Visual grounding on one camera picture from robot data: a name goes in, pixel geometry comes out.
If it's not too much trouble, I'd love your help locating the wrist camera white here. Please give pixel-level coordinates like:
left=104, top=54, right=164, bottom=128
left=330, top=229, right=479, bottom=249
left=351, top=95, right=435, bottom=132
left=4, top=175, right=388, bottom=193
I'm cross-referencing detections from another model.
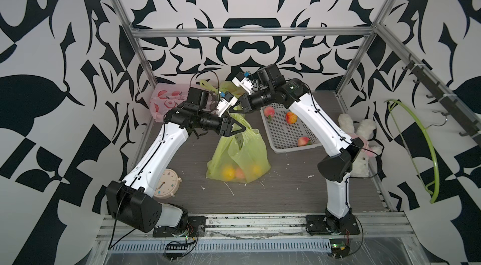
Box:
left=232, top=72, right=256, bottom=95
left=215, top=92, right=237, bottom=117

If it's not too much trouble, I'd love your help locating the aluminium frame bar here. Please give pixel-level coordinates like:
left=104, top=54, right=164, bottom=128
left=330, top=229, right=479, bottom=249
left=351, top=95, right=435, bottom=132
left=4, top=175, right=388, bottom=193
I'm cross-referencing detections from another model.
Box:
left=131, top=27, right=373, bottom=38

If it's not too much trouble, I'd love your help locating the beige alarm clock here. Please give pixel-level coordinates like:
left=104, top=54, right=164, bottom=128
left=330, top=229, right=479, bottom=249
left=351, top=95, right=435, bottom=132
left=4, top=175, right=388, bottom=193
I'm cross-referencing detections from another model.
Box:
left=154, top=169, right=182, bottom=200

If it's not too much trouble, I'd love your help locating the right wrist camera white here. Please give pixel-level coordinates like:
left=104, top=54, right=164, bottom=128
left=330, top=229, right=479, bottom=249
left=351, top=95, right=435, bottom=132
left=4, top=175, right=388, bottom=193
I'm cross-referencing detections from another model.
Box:
left=232, top=72, right=256, bottom=95

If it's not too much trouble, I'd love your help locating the plush bunny toy pink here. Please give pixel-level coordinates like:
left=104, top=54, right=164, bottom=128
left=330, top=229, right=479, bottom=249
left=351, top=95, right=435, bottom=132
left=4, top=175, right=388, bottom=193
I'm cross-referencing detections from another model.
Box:
left=338, top=113, right=383, bottom=178

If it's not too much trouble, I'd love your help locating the pink peach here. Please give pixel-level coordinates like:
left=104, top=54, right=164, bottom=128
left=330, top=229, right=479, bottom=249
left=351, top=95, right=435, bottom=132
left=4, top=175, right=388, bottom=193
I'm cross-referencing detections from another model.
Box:
left=285, top=111, right=298, bottom=125
left=263, top=106, right=276, bottom=119

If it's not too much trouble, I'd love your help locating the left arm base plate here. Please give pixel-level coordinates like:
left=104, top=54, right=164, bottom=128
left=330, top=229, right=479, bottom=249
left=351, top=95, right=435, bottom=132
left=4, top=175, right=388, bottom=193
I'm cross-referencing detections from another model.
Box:
left=153, top=216, right=207, bottom=238

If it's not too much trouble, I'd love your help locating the green hoop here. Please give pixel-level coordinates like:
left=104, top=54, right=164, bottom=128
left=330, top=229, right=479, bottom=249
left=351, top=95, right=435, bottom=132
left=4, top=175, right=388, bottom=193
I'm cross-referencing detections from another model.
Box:
left=386, top=99, right=440, bottom=204

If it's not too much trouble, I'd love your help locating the yellow orange fruit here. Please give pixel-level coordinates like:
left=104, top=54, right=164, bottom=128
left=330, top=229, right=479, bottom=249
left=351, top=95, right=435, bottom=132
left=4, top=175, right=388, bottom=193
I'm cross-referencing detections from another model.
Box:
left=221, top=165, right=236, bottom=182

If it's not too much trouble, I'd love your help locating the white plastic basket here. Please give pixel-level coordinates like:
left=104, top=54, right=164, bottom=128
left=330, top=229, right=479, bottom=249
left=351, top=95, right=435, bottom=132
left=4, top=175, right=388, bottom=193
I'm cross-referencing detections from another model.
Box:
left=260, top=103, right=322, bottom=154

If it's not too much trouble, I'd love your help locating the peach back basket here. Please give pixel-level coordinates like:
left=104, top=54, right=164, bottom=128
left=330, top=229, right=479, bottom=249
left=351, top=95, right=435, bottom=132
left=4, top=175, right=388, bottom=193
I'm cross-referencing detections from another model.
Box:
left=298, top=137, right=311, bottom=147

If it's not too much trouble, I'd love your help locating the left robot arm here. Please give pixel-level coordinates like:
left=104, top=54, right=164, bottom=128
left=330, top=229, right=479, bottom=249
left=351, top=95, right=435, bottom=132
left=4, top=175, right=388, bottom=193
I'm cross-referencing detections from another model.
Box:
left=106, top=88, right=246, bottom=233

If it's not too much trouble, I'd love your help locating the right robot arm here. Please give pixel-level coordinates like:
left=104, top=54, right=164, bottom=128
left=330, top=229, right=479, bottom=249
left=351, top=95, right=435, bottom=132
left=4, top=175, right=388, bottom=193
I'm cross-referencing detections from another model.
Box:
left=232, top=64, right=364, bottom=220

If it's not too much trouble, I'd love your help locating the pink plastic bag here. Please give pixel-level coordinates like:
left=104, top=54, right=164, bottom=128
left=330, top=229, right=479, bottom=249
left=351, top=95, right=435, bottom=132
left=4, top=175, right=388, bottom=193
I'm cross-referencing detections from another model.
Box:
left=149, top=83, right=189, bottom=123

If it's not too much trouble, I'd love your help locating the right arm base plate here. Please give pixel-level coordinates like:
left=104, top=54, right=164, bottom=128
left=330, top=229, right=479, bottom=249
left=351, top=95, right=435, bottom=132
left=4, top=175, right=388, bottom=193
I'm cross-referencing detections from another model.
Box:
left=305, top=213, right=361, bottom=236

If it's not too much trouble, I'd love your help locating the black hook rack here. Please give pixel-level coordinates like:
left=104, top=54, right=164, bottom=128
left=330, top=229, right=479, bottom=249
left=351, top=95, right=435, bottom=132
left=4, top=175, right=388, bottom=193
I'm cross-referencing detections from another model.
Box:
left=403, top=53, right=480, bottom=146

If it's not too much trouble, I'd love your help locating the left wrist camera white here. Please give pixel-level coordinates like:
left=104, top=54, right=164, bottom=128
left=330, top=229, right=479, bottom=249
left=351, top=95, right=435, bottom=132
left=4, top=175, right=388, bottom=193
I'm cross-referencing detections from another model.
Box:
left=215, top=92, right=237, bottom=117

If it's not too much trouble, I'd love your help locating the green avocado plastic bag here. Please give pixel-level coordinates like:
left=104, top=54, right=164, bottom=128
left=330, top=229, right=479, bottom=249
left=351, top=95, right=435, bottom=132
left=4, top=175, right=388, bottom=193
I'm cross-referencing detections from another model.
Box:
left=206, top=113, right=271, bottom=184

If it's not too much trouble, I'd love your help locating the pink peach front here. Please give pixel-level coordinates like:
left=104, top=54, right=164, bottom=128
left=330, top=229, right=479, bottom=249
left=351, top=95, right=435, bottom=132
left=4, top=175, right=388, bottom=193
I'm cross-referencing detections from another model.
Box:
left=263, top=106, right=276, bottom=119

